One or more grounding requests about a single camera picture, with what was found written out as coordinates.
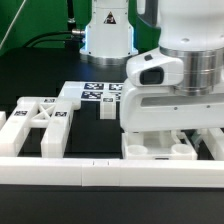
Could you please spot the white chair seat part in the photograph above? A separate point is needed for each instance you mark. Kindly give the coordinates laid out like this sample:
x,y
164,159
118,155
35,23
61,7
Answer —
x,y
157,145

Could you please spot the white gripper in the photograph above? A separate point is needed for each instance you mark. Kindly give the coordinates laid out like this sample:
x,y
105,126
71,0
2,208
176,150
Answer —
x,y
171,90

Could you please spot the white U-shaped fence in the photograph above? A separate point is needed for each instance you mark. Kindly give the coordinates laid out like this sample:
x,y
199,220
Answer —
x,y
102,172

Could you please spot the white chair back frame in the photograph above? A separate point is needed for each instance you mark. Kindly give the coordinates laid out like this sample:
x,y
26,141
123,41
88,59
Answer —
x,y
54,115

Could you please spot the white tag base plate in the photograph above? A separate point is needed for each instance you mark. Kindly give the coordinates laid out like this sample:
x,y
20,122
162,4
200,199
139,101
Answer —
x,y
91,91

